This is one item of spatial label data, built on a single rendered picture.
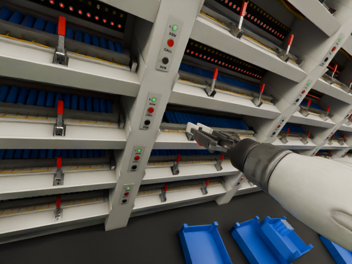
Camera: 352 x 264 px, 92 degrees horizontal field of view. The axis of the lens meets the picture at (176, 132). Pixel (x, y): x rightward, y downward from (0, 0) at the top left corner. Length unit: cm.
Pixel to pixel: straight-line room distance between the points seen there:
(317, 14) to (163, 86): 59
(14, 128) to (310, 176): 62
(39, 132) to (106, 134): 16
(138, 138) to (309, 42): 82
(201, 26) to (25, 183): 67
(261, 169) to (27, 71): 50
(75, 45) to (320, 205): 56
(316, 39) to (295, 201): 79
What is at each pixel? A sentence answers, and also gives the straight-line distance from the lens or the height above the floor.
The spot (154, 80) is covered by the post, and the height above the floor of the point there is 71.
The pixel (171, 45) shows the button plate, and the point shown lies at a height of 81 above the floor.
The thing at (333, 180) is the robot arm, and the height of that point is 74.
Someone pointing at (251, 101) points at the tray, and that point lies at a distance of 82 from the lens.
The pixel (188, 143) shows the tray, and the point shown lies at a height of 50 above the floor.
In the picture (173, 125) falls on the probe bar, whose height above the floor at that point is 54.
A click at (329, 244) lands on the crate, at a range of 167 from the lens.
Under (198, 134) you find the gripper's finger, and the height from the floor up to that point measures 64.
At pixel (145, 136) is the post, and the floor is 53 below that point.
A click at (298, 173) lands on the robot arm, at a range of 32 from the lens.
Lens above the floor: 83
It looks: 27 degrees down
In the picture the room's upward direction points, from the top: 21 degrees clockwise
